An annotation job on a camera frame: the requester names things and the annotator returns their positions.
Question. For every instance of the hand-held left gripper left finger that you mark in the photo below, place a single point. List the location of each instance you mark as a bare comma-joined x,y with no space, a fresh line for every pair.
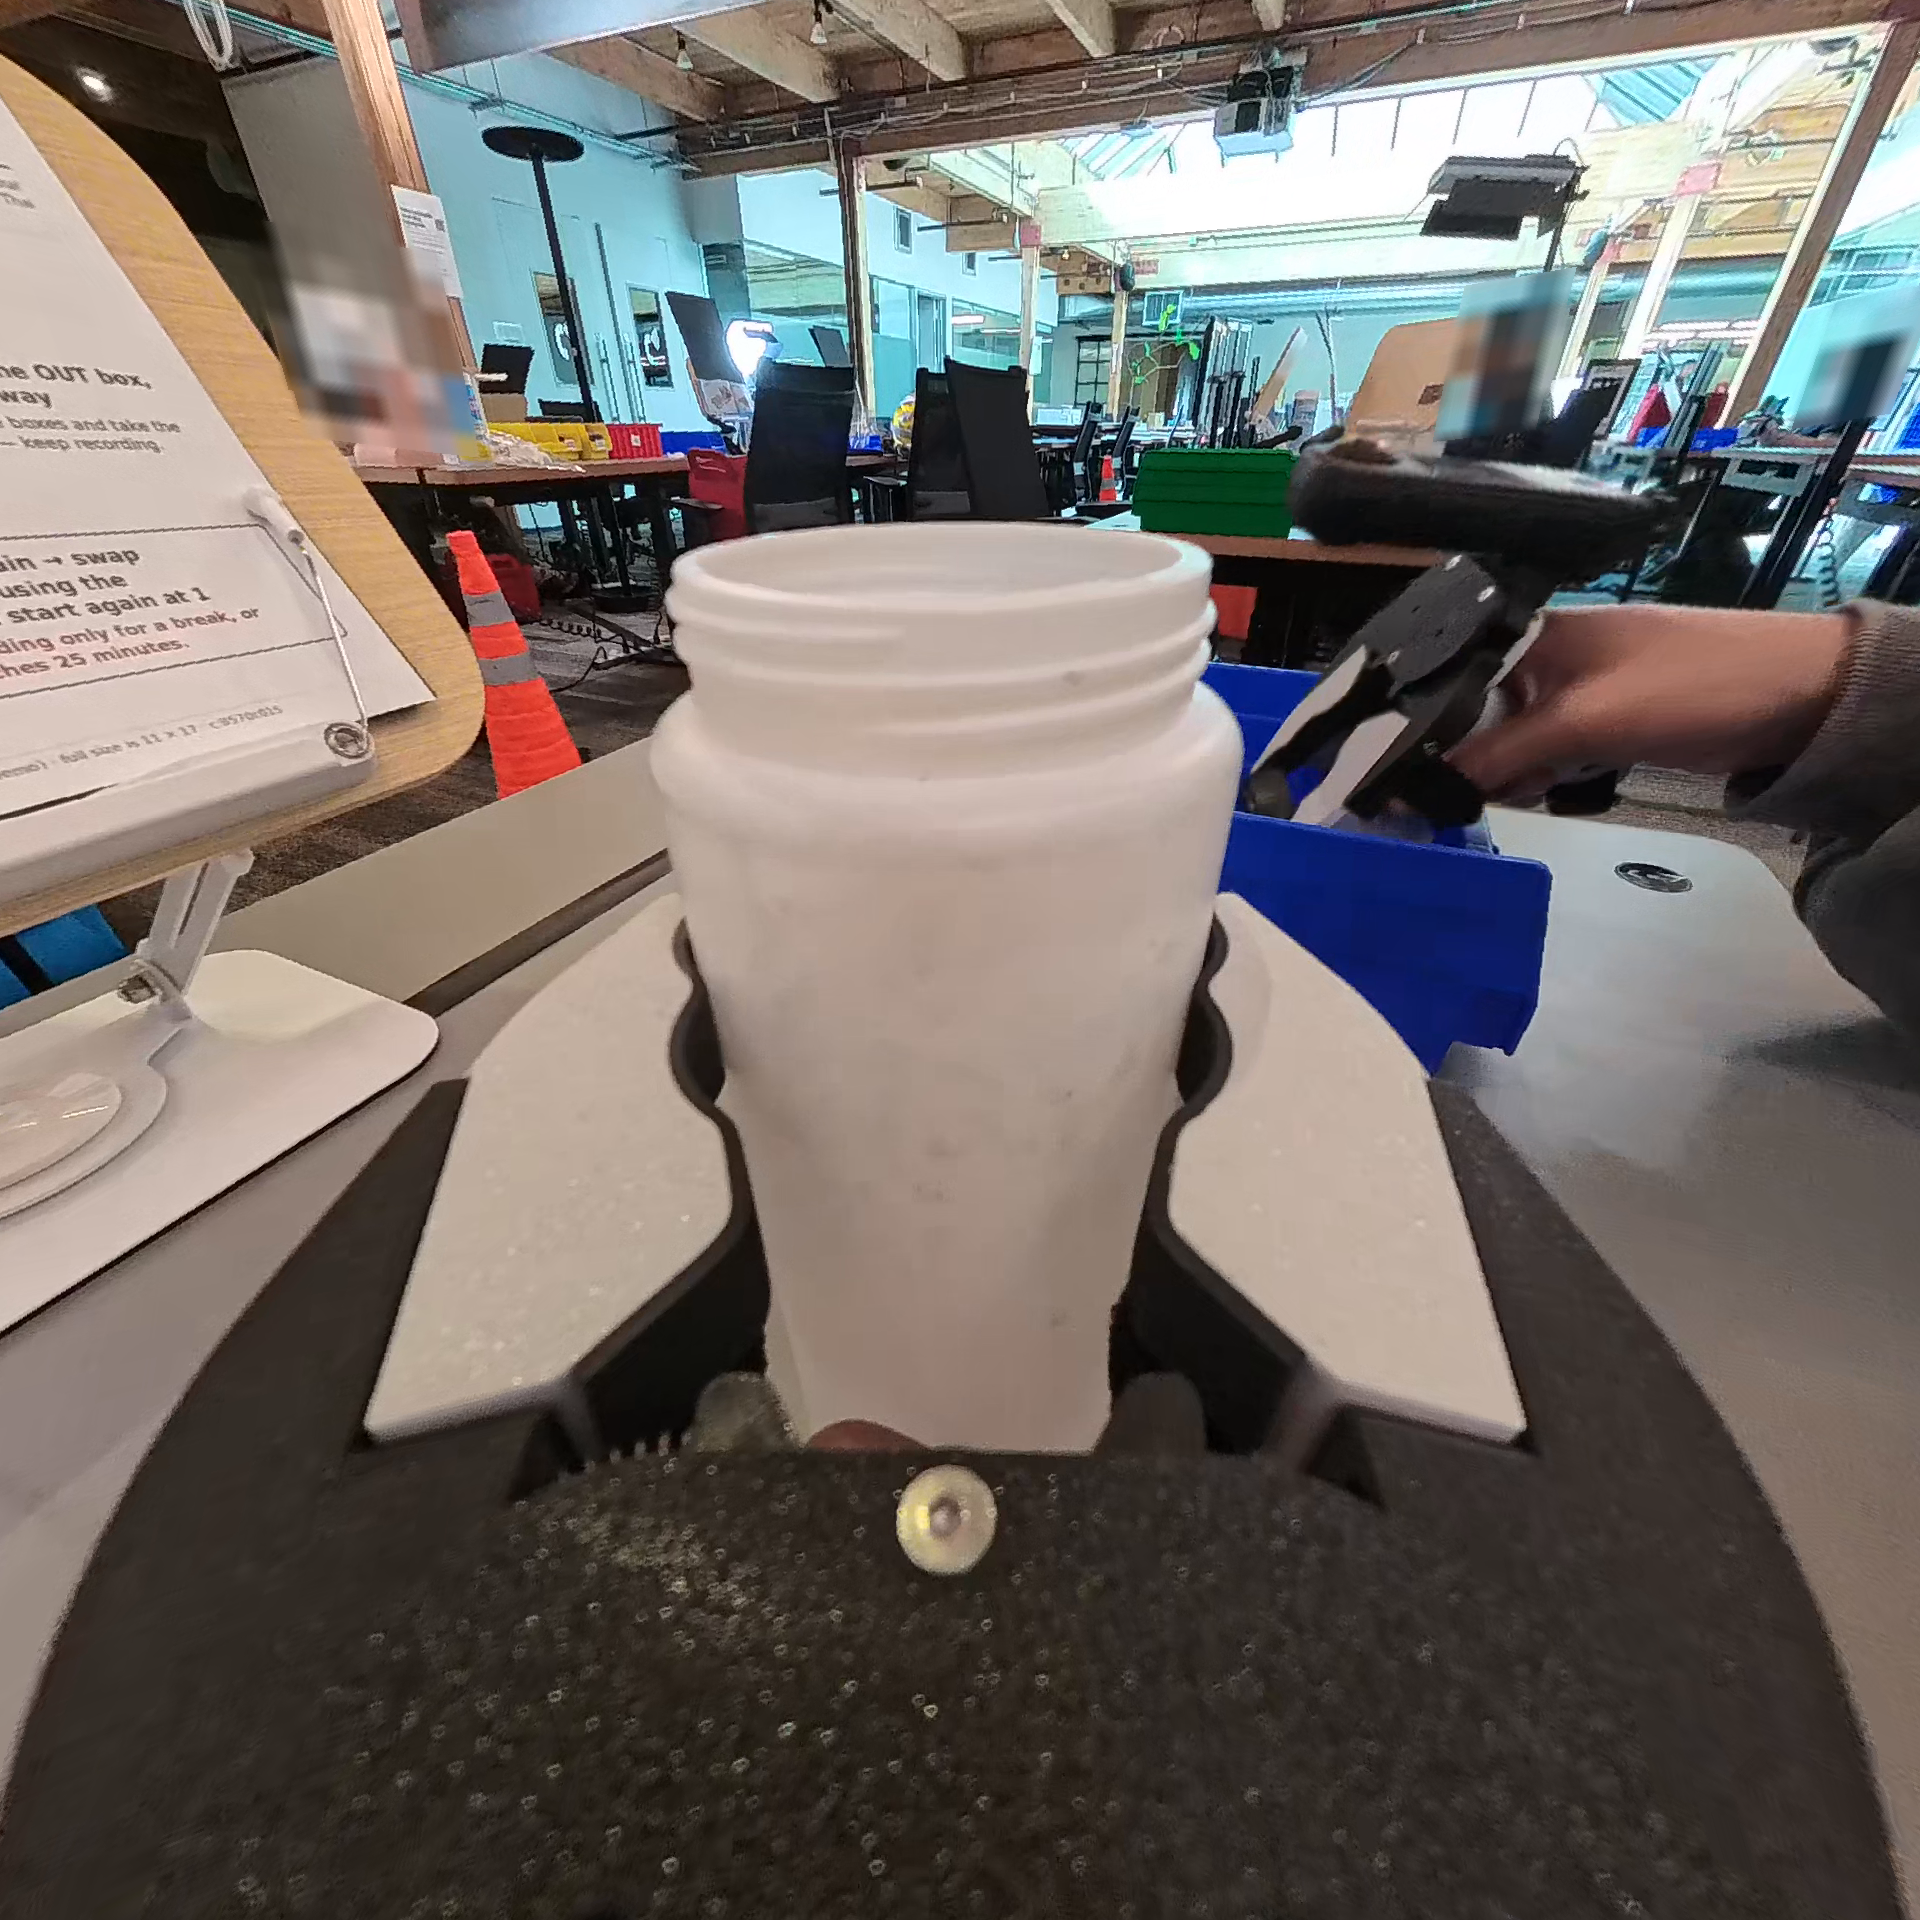
571,1215

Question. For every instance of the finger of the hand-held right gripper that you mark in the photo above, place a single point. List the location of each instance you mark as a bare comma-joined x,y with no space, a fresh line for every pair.
1372,765
1319,728

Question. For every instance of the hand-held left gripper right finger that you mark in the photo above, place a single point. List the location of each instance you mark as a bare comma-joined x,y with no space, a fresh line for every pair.
1336,1215

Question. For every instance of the blue plastic bin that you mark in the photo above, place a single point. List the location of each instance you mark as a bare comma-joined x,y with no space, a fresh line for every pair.
1381,916

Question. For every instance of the white plastic bottle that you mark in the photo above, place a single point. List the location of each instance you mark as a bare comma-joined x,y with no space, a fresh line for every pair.
944,975

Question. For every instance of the person's right forearm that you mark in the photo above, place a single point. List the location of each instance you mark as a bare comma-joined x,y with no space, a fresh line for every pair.
1875,840

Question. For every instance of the person's right hand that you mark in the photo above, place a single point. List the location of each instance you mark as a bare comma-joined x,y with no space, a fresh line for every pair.
1680,692

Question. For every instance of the wooden side table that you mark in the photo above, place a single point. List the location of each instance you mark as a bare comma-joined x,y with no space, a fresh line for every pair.
1319,551

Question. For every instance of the green crate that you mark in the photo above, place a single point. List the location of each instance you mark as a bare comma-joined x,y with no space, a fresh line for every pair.
1214,493

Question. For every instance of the round metal table grommet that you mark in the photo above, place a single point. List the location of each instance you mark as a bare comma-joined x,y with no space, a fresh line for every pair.
1653,878

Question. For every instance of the black office chair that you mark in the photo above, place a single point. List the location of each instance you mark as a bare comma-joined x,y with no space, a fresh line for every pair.
804,436
983,436

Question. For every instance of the orange traffic cone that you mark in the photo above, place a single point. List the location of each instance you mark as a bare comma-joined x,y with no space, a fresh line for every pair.
510,692

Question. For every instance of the ceiling projector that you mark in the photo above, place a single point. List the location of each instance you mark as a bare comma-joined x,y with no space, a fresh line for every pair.
1254,118

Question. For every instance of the blue bag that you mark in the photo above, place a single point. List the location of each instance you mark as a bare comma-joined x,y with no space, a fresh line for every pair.
61,955

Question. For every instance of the red canister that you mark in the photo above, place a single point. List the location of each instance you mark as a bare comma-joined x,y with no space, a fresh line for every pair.
514,587

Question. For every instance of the small red bin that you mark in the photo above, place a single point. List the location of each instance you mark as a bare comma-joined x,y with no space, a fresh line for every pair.
635,439

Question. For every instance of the wooden background table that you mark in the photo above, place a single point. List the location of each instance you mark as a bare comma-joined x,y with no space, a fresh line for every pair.
600,470

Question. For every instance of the small yellow bin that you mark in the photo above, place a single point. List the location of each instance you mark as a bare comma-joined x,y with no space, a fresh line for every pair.
547,439

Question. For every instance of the instruction sheet on wooden stand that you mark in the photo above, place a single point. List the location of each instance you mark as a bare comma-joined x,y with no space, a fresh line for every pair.
300,436

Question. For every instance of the printed instruction sheet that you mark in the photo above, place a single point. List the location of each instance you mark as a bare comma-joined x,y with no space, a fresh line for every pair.
90,494

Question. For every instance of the black floor lamp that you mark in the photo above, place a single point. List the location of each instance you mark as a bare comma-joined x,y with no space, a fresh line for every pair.
556,226

